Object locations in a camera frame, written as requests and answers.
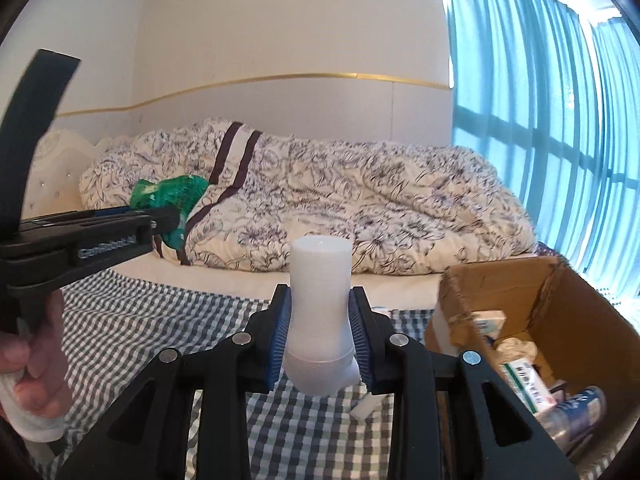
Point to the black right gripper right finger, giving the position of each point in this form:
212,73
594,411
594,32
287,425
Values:
454,416

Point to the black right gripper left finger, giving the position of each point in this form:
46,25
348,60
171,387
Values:
144,433

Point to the white plastic bottle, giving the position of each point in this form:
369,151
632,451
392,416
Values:
319,357

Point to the person's left hand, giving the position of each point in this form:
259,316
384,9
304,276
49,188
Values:
42,390

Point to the green white medicine box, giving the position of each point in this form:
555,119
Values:
528,386

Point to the blue white tube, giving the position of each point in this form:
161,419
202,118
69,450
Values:
568,422

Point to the white tufted headboard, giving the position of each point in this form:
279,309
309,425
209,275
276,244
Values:
61,157

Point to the small white box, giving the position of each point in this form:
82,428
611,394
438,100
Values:
489,323

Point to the brown cardboard box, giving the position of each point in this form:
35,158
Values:
580,338

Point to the floral white duvet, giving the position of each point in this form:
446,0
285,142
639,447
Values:
405,209

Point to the blue curtain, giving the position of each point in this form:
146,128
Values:
551,99

